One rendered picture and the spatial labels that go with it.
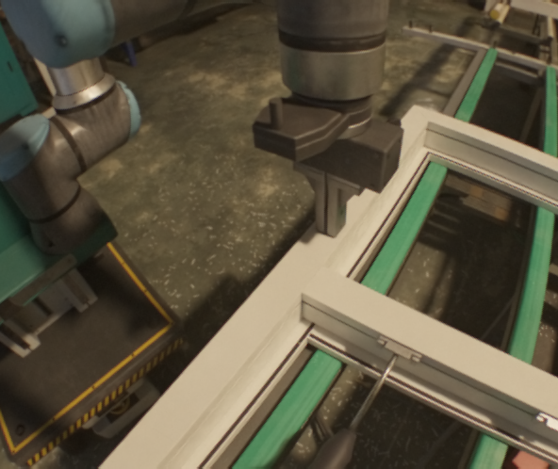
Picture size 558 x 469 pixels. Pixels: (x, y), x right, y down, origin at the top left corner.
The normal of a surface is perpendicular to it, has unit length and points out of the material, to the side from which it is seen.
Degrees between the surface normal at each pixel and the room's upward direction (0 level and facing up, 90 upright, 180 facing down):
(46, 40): 93
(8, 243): 90
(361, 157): 90
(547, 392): 0
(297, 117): 0
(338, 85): 90
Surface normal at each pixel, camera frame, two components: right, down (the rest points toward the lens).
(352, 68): 0.21, 0.71
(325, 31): -0.20, 0.73
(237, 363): -0.04, -0.67
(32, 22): -0.53, 0.67
